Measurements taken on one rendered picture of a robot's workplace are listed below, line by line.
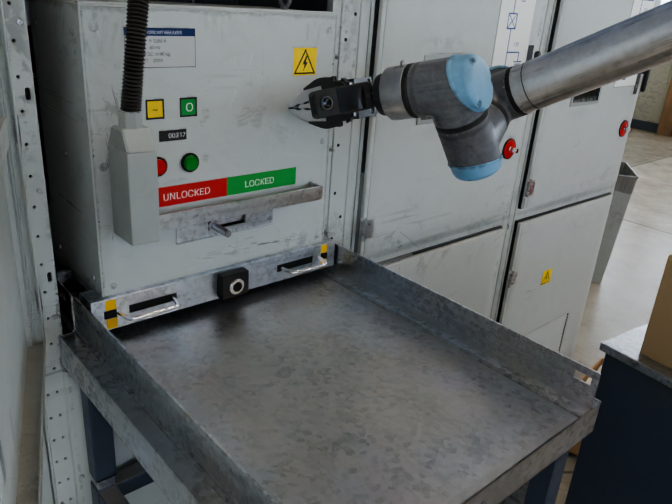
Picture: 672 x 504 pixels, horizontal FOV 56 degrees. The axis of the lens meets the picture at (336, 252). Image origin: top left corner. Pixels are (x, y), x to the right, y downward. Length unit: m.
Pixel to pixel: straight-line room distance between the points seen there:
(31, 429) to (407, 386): 0.56
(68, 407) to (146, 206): 0.46
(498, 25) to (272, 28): 0.71
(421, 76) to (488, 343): 0.48
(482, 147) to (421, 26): 0.48
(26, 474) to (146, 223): 0.38
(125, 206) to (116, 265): 0.17
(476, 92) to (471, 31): 0.62
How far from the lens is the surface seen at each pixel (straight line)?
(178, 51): 1.09
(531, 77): 1.14
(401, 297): 1.27
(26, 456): 0.95
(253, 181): 1.21
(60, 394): 1.26
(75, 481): 1.38
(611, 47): 1.09
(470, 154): 1.08
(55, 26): 1.12
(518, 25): 1.79
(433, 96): 1.03
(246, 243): 1.24
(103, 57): 1.04
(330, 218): 1.43
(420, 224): 1.65
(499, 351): 1.15
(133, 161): 0.96
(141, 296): 1.15
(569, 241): 2.39
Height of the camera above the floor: 1.43
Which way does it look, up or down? 23 degrees down
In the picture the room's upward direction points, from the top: 4 degrees clockwise
